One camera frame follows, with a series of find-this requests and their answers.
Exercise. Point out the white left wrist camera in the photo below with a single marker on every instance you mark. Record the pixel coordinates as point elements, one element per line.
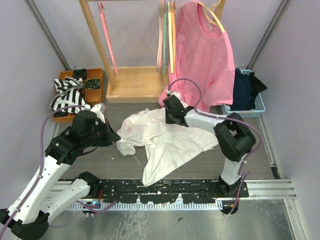
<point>99,110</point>

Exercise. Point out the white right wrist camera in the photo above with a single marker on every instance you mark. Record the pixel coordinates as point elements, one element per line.
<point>174,93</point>

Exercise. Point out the wooden clothes rack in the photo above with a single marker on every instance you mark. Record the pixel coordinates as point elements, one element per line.
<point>133,84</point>

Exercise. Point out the dark navy garment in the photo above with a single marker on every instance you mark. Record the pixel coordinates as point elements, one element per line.
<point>243,99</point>

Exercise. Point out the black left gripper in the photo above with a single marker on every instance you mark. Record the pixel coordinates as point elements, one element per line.
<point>111,136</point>

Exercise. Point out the pink t shirt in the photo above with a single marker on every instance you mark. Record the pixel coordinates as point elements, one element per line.
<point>204,67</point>

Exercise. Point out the green hanger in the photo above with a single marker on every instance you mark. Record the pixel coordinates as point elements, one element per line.
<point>164,39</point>

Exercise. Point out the natural wood hanger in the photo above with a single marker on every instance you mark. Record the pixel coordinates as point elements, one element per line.
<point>214,12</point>

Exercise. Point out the yellow hanger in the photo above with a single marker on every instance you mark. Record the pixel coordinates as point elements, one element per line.
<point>171,37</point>

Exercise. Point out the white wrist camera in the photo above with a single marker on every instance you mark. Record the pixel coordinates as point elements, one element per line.
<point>99,110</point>
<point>174,93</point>

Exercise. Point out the white t shirt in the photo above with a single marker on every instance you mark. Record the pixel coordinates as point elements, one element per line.
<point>167,146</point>

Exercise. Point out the light pink hanger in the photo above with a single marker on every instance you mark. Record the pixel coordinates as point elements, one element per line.
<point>160,35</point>

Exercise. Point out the orange wooden organizer tray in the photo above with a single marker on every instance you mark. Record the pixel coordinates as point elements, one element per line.
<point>91,96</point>

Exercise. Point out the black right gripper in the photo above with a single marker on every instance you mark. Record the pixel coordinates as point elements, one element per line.
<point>168,120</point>

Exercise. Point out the green black rolled socks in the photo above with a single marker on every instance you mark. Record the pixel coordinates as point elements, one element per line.
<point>93,84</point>

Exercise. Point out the black white striped shirt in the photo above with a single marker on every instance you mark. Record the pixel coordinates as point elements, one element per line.
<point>69,93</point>

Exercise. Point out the black garment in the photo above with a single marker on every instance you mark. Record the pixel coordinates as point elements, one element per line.
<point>256,85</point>

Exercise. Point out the blue plastic basket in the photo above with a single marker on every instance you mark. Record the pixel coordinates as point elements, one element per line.
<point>259,104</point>

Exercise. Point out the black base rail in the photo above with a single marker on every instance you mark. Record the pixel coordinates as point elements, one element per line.
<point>192,191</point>

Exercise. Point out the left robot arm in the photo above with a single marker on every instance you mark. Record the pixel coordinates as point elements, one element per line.
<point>31,214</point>

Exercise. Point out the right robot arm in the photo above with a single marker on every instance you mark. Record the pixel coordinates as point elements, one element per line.
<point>234,137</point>

